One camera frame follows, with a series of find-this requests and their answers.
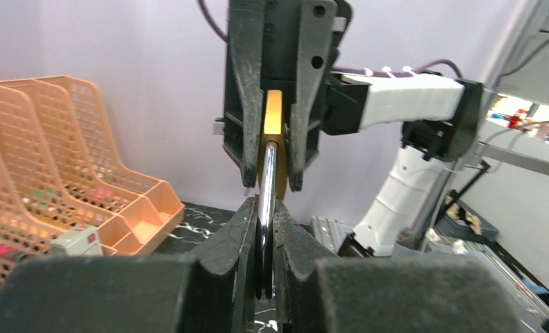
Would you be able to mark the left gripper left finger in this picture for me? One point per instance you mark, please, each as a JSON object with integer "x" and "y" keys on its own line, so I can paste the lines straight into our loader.
{"x": 207, "y": 289}

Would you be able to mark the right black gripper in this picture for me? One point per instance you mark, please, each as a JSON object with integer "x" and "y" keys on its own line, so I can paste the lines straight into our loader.
{"x": 288, "y": 46}

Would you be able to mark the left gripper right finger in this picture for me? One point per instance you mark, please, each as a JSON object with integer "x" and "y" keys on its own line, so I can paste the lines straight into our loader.
{"x": 318, "y": 291}

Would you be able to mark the large brass padlock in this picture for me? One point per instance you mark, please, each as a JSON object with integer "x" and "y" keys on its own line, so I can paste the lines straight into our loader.
{"x": 272, "y": 139}

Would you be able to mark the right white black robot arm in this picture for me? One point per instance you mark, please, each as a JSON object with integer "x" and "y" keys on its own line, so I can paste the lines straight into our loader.
{"x": 439, "y": 119}

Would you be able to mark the small white box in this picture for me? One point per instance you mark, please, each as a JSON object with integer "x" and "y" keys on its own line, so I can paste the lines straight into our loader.
{"x": 80, "y": 240}

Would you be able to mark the orange plastic file organizer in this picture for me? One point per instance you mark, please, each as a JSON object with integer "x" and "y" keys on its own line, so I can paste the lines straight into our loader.
{"x": 59, "y": 168}

